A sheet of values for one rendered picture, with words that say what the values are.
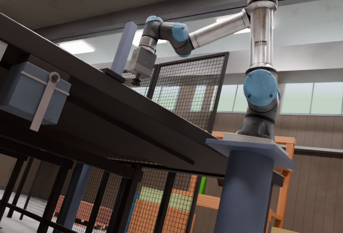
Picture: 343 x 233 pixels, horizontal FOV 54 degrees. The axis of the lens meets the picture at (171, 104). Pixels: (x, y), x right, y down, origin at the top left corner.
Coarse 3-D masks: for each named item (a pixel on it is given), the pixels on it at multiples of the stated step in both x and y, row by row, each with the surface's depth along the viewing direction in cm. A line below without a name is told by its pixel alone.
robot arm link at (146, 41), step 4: (144, 36) 144; (140, 40) 145; (144, 40) 143; (148, 40) 143; (152, 40) 144; (140, 44) 144; (144, 44) 143; (148, 44) 143; (152, 44) 144; (156, 44) 146; (152, 48) 144
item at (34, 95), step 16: (16, 64) 89; (32, 64) 86; (48, 64) 90; (16, 80) 84; (32, 80) 85; (48, 80) 88; (64, 80) 93; (0, 96) 87; (16, 96) 83; (32, 96) 85; (48, 96) 88; (64, 96) 92; (16, 112) 88; (32, 112) 85; (48, 112) 88; (32, 128) 84
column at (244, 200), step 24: (216, 144) 126; (240, 144) 120; (264, 144) 115; (240, 168) 122; (264, 168) 122; (288, 168) 133; (240, 192) 119; (264, 192) 120; (240, 216) 116; (264, 216) 120
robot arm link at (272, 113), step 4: (280, 92) 135; (280, 96) 134; (248, 104) 131; (276, 104) 128; (248, 108) 134; (276, 108) 132; (248, 112) 133; (252, 112) 131; (256, 112) 130; (260, 112) 129; (264, 112) 129; (268, 112) 129; (272, 112) 130; (276, 112) 133; (268, 116) 130; (272, 116) 130
